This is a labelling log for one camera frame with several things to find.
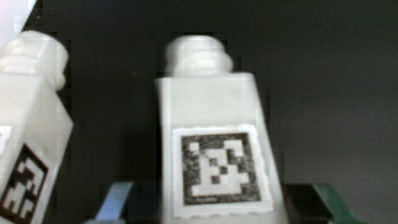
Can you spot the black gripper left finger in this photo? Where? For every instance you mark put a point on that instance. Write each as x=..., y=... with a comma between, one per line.
x=108, y=215

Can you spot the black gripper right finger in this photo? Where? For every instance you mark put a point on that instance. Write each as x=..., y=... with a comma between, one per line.
x=314, y=205

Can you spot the white leg with tag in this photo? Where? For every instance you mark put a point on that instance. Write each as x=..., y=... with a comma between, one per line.
x=220, y=188

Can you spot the white leg beside sheet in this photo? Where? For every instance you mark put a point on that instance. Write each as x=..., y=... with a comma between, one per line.
x=35, y=125

